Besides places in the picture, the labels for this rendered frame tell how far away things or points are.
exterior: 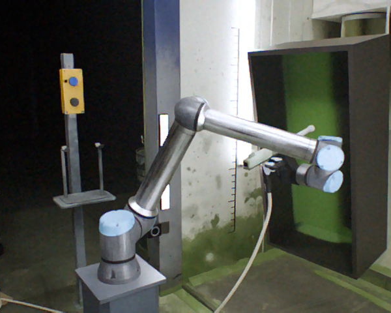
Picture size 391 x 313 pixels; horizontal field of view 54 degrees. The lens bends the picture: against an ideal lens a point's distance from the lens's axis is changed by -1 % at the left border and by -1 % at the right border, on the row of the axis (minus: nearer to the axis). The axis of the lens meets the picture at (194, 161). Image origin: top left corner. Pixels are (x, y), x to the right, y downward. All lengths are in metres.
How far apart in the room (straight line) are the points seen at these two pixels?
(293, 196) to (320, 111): 0.62
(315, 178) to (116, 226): 0.83
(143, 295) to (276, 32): 2.16
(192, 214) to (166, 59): 1.07
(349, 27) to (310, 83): 1.00
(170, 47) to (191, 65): 0.19
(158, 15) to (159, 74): 0.35
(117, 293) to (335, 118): 1.50
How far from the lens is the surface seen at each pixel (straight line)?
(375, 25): 3.25
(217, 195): 2.83
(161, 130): 2.44
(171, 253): 2.74
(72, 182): 2.51
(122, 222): 1.64
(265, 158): 1.74
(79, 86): 2.40
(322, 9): 3.37
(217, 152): 2.75
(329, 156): 1.41
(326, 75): 2.30
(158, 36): 2.46
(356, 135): 1.90
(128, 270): 1.72
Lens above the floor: 1.48
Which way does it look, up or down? 12 degrees down
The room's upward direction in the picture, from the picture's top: straight up
